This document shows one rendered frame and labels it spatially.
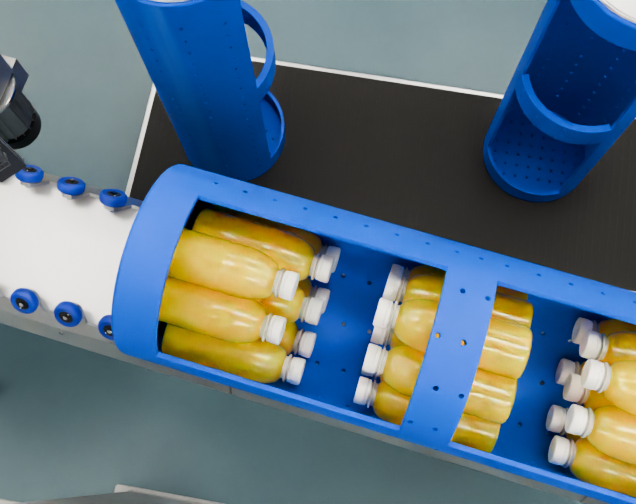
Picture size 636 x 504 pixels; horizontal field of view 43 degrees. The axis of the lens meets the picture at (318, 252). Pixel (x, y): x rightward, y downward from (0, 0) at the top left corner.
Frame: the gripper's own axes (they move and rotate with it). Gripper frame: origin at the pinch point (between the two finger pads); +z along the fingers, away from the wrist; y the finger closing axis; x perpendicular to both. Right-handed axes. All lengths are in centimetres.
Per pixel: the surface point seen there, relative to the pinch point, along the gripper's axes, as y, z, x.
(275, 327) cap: -23.1, 35.9, -13.8
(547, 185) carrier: -16, 133, -99
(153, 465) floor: -13, 149, 29
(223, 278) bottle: -14.6, 30.9, -11.8
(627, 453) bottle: -63, 36, -41
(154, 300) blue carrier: -12.7, 27.8, -3.0
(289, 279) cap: -19.7, 31.8, -18.8
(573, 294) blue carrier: -43, 29, -47
